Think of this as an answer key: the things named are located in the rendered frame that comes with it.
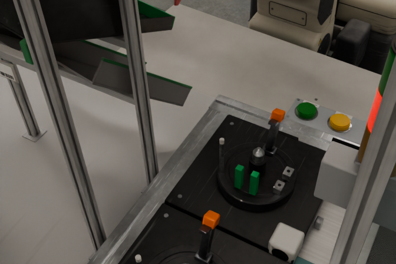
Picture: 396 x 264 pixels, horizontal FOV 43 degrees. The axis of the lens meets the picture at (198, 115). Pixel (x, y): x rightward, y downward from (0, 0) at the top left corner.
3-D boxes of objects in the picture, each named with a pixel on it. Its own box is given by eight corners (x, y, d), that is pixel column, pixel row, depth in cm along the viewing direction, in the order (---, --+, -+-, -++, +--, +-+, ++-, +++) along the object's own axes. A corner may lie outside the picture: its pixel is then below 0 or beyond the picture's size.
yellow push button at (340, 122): (332, 117, 104) (333, 110, 102) (351, 124, 102) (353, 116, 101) (325, 129, 101) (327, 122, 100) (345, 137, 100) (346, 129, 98)
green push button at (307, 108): (300, 106, 106) (301, 99, 105) (318, 112, 105) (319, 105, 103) (293, 118, 104) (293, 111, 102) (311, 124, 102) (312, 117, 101)
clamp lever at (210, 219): (200, 248, 78) (209, 208, 75) (212, 254, 78) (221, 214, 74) (189, 261, 75) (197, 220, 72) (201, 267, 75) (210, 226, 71)
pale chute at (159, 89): (136, 80, 108) (145, 61, 107) (182, 106, 102) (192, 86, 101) (38, 52, 83) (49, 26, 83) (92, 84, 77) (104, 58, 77)
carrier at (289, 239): (227, 121, 104) (228, 74, 95) (340, 164, 95) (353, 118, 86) (164, 207, 89) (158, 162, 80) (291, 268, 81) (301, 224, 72)
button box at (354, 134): (293, 116, 111) (296, 95, 107) (389, 151, 104) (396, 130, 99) (280, 137, 107) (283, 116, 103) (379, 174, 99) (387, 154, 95)
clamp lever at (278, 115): (266, 144, 93) (275, 106, 90) (276, 148, 92) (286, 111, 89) (258, 151, 90) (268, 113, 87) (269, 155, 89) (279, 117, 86)
